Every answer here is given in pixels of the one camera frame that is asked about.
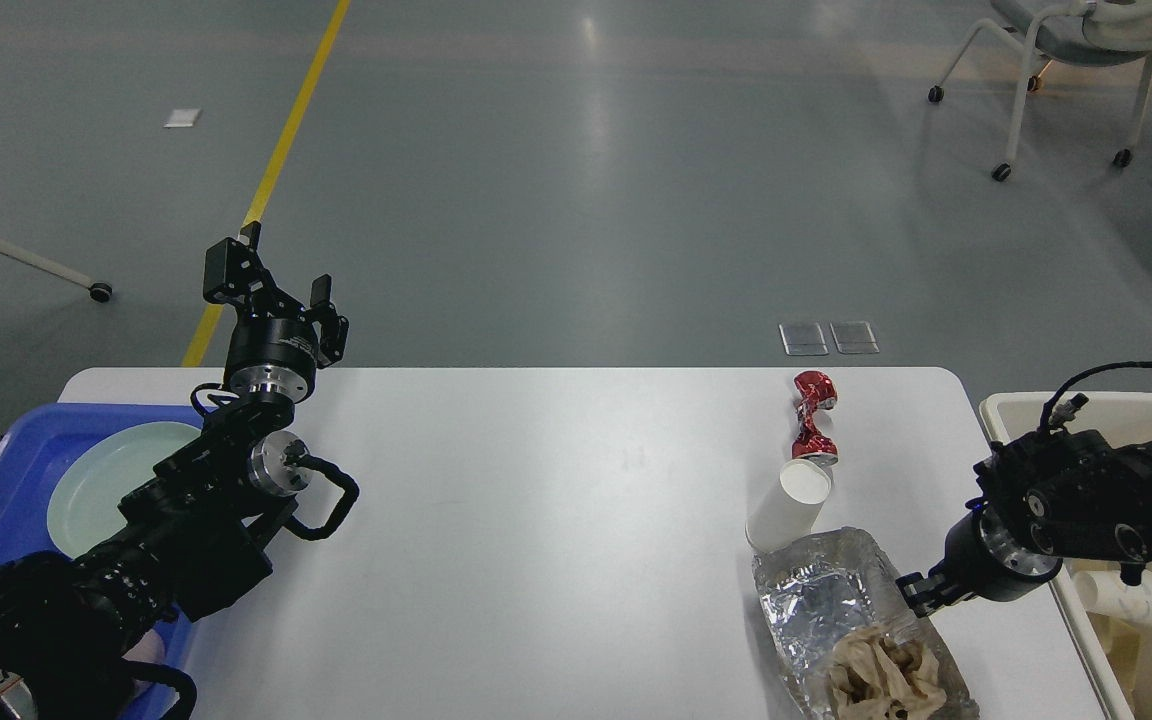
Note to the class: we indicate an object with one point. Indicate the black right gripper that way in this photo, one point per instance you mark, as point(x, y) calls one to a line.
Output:
point(980, 560)

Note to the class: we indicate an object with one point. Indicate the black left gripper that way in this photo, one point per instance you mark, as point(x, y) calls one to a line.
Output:
point(280, 354)

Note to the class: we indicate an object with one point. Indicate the silver foil tray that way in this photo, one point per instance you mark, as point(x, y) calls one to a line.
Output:
point(824, 586)

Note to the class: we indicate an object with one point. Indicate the brown paper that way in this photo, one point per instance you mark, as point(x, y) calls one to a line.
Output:
point(871, 676)

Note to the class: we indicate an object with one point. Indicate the white paper bowl cup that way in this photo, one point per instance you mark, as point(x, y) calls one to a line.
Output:
point(1103, 592)

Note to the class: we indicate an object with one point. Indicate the crushed red can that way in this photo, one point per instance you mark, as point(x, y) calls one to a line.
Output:
point(816, 393)

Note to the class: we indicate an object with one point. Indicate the light green plate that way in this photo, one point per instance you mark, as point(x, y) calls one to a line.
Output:
point(83, 508)

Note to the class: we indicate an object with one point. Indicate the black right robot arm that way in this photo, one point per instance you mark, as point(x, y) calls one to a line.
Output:
point(1045, 497)

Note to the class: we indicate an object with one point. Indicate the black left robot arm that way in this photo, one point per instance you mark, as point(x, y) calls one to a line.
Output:
point(195, 534)

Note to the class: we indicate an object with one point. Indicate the small beige cup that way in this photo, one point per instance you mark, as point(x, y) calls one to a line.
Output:
point(789, 509)

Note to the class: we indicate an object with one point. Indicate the right floor outlet plate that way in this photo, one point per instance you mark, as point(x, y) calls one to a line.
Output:
point(854, 338)

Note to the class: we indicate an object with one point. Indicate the floor outlet plate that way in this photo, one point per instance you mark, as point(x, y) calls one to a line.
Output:
point(854, 338)
point(803, 339)

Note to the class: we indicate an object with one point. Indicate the left floor outlet plate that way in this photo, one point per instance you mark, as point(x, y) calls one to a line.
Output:
point(803, 339)

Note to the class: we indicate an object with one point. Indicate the blue plastic tray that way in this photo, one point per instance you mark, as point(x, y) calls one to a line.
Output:
point(41, 445)

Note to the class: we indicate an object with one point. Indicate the grey office chair right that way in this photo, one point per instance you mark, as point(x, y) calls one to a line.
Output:
point(1092, 34)

